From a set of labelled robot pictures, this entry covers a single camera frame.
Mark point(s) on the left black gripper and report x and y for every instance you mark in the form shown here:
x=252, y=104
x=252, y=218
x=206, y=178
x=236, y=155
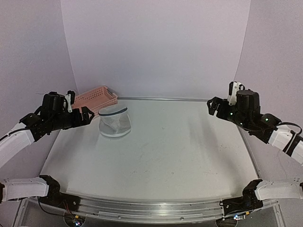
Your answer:
x=78, y=122

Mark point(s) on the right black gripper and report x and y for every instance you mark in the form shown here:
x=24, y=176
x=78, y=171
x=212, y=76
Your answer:
x=217, y=102

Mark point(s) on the white mesh laundry bag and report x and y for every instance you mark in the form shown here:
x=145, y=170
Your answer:
x=114, y=121

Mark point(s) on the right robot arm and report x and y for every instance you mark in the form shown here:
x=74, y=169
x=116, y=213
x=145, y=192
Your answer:
x=271, y=130

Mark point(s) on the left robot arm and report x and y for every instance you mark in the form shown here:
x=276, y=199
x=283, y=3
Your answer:
x=28, y=130

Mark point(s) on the pink plastic basket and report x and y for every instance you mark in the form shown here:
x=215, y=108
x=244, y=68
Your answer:
x=96, y=99

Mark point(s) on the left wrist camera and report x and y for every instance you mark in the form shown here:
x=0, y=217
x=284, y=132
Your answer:
x=69, y=101

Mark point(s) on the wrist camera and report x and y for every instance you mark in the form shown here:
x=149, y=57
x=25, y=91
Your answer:
x=69, y=101
x=234, y=87

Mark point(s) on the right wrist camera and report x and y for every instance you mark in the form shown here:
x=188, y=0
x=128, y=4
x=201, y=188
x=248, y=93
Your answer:
x=234, y=87

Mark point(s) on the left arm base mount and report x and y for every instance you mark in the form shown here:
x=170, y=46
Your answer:
x=56, y=198

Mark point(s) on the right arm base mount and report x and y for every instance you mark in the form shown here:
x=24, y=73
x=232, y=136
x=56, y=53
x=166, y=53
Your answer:
x=246, y=201

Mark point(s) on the aluminium front rail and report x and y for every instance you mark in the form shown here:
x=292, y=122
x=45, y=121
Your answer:
x=75, y=211

